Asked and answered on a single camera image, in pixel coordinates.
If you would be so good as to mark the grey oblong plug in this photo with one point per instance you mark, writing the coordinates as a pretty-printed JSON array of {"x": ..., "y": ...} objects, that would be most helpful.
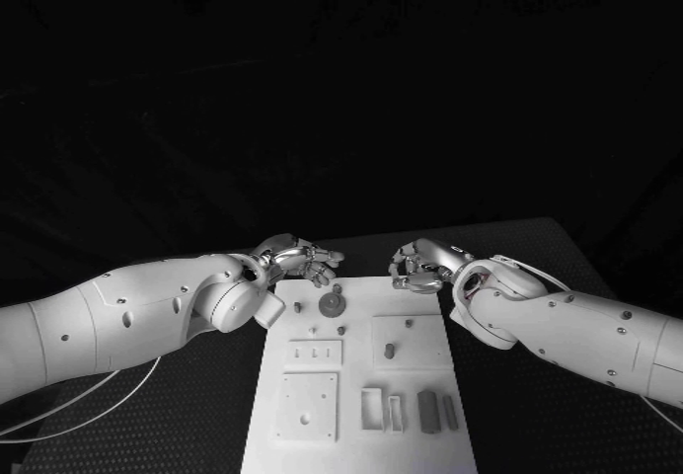
[{"x": 389, "y": 351}]

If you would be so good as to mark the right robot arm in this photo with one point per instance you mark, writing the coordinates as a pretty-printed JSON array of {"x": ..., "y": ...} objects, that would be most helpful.
[{"x": 576, "y": 333}]

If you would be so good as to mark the white task board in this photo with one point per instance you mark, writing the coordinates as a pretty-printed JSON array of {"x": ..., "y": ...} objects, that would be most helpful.
[{"x": 357, "y": 451}]

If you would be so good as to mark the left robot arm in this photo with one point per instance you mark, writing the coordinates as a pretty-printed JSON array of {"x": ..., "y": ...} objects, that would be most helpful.
[{"x": 107, "y": 326}]

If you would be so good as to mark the thick long grey cylinder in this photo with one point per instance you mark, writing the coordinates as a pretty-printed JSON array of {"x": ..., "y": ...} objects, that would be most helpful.
[{"x": 428, "y": 411}]

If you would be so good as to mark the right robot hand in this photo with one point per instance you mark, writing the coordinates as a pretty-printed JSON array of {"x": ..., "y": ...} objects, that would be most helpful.
[{"x": 437, "y": 255}]

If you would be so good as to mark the thin long grey cylinder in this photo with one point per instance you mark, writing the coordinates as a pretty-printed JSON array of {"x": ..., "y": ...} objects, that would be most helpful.
[{"x": 451, "y": 413}]

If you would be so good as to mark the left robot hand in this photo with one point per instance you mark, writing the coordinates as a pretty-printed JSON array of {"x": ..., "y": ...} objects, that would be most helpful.
[{"x": 291, "y": 255}]

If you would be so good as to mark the grey gear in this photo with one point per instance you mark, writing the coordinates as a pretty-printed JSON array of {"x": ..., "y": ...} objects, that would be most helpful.
[{"x": 331, "y": 305}]

